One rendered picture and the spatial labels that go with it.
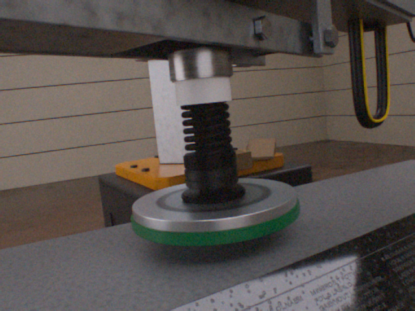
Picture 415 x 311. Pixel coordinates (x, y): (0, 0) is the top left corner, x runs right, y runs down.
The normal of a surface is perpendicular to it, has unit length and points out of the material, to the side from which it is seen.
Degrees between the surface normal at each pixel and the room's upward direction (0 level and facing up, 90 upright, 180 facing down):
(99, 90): 90
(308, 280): 45
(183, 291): 0
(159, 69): 90
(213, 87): 90
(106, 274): 0
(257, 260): 0
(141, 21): 90
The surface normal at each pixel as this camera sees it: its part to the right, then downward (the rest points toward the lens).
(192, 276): -0.10, -0.99
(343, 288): 0.29, -0.65
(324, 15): 0.76, 0.01
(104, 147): 0.38, 0.08
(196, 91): -0.22, 0.15
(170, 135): -0.51, 0.17
